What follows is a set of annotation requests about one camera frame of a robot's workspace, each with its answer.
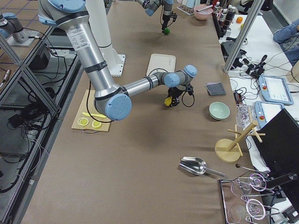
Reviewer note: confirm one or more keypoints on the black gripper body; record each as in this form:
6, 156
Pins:
165, 19
174, 93

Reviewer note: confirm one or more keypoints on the yellow lemon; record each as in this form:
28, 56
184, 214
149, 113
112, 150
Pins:
168, 101

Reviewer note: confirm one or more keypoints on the green lime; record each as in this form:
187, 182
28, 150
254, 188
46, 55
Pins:
166, 31

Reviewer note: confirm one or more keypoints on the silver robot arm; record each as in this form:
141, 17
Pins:
110, 99
151, 6

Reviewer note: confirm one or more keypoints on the white rabbit tray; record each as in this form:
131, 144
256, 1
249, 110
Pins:
161, 63

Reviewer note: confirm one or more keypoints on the pink bowl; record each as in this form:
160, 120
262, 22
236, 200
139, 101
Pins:
202, 12

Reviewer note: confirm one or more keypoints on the grey folded cloth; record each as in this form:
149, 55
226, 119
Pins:
215, 89

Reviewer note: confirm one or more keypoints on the mint green bowl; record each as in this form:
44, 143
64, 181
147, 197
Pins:
219, 111

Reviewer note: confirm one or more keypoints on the metal scoop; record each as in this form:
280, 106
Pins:
197, 166

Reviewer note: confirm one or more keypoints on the wooden mug tree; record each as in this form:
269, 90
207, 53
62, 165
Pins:
229, 150

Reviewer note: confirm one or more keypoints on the lemon slice lower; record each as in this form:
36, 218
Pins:
96, 124

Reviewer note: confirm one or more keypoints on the lemon slice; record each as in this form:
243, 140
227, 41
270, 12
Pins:
96, 124
83, 121

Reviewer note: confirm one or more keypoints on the blue teach pendant lower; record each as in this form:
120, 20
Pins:
266, 111

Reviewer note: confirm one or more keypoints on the blue teach pendant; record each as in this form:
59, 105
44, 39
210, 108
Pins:
266, 111
275, 89

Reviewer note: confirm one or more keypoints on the yellow plastic knife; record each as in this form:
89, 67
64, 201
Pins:
94, 115

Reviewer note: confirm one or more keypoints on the lemon slice upper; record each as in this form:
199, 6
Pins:
83, 121

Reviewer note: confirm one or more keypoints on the wooden cutting board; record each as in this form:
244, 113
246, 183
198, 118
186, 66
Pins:
82, 108

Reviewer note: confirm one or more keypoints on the blue teach pendant upper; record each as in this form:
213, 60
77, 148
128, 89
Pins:
275, 89

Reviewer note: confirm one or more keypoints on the black monitor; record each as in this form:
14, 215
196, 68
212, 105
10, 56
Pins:
280, 144

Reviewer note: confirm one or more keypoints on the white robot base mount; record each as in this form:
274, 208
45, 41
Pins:
100, 29

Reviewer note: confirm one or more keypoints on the aluminium frame post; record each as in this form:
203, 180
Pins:
256, 6

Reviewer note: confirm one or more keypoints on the wire glass rack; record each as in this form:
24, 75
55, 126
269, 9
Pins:
241, 199

